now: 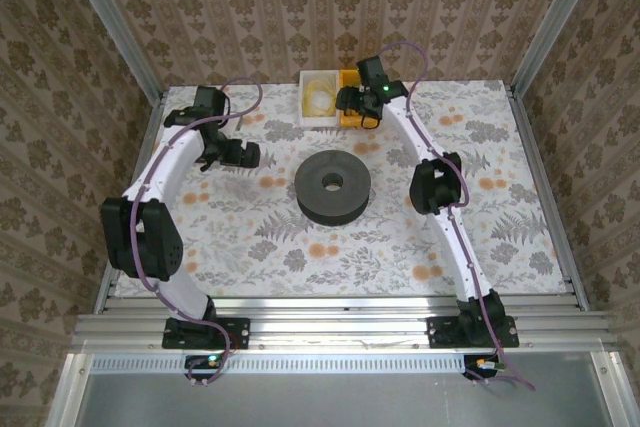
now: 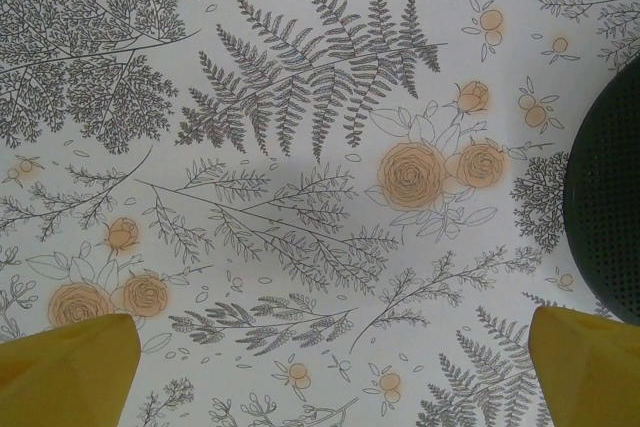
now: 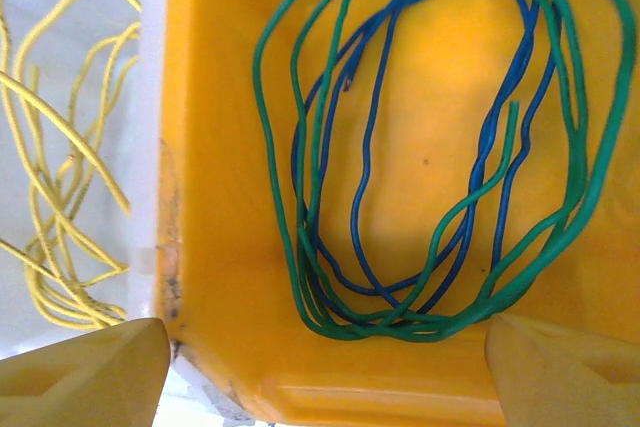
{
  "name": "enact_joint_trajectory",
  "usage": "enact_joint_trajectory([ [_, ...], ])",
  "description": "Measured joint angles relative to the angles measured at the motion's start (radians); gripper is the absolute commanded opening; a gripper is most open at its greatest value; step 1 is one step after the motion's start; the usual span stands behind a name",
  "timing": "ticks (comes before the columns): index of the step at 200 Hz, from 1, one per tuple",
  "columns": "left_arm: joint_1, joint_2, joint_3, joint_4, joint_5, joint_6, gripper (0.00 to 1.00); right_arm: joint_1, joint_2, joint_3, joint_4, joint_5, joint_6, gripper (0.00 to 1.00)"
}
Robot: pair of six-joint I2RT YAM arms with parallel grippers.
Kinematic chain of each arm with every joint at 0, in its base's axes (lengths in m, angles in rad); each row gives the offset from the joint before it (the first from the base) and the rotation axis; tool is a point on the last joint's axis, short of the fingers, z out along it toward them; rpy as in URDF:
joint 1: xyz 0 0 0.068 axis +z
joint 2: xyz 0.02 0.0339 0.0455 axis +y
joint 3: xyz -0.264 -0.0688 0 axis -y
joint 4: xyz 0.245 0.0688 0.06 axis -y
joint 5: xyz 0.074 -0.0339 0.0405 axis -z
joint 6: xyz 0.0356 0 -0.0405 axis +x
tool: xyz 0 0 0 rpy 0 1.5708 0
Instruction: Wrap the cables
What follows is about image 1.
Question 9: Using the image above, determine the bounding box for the black cable spool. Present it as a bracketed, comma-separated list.
[293, 149, 374, 227]

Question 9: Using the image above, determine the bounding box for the orange plastic bin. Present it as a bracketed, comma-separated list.
[337, 69, 381, 129]

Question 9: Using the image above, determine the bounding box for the white plastic bin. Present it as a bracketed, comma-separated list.
[298, 69, 342, 127]

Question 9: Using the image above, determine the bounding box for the small controller board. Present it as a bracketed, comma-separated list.
[463, 354, 507, 382]
[183, 352, 225, 382]

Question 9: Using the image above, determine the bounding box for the thin yellow cable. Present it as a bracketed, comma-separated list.
[304, 77, 337, 116]

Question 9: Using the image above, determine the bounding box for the thin black right gripper wire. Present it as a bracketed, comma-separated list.
[358, 110, 384, 132]

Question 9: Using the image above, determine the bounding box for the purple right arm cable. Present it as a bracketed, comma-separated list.
[377, 40, 536, 392]

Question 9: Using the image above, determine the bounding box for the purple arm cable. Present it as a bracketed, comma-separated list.
[377, 40, 536, 392]
[129, 76, 264, 388]

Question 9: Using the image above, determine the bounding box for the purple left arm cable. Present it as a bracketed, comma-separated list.
[129, 76, 264, 388]

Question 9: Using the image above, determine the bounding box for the aluminium corner post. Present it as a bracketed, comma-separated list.
[56, 0, 166, 101]
[512, 0, 599, 93]

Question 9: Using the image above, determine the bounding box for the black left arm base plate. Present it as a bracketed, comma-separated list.
[162, 316, 251, 351]

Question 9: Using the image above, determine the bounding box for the aluminium rail frame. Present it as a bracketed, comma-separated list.
[69, 295, 619, 354]

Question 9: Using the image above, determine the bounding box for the white slotted cable duct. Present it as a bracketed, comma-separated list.
[89, 352, 484, 376]

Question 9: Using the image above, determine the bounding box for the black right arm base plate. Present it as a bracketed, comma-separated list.
[426, 315, 520, 350]

